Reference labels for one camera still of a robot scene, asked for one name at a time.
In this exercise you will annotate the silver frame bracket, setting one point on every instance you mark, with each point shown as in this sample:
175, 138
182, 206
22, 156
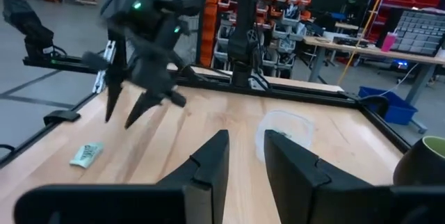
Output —
104, 67

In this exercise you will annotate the black device on workbench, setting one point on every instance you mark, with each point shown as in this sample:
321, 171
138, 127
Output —
351, 42

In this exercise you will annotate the blue floor bin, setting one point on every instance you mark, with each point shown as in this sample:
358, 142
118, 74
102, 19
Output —
389, 107

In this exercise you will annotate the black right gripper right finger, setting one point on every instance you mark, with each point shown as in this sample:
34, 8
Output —
299, 182

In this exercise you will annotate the parts shelf with orange bins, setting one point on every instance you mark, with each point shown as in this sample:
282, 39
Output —
285, 18

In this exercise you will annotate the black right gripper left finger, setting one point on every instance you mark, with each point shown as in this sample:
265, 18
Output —
208, 168

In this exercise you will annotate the wooden workbench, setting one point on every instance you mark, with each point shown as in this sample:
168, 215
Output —
347, 47

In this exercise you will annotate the black aluminium table frame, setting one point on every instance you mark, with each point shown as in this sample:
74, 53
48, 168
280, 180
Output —
295, 97

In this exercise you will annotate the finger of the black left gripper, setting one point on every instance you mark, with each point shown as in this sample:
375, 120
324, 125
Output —
144, 107
114, 98

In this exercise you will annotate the grey small-drawer cabinet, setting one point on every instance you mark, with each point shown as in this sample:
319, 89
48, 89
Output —
419, 32

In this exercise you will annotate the pink bottle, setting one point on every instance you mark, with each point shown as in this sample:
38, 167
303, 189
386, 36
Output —
388, 42

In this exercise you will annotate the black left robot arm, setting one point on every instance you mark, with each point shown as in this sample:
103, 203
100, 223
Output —
243, 36

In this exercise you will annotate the pale green stevia packet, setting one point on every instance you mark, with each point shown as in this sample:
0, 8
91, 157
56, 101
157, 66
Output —
87, 154

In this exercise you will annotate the clear rectangular plastic container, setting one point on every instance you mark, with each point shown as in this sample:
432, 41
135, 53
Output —
292, 126

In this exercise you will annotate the dark mug with green inside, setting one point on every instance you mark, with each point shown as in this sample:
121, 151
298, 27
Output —
422, 163

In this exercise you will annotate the black background robot arm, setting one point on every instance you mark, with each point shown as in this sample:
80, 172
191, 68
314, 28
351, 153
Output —
28, 25

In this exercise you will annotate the black edge clamp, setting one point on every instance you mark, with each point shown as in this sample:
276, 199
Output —
375, 99
60, 116

